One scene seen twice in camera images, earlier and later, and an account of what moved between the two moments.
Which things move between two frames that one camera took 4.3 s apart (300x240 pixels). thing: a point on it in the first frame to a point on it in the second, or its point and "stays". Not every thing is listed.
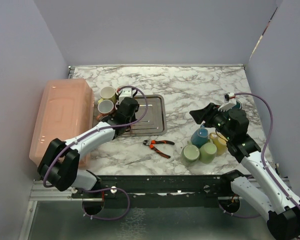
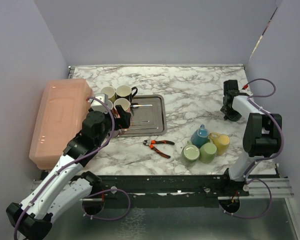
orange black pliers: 151,143 stays
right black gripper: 206,113 to 231,115
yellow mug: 220,143 stays
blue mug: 200,136 stays
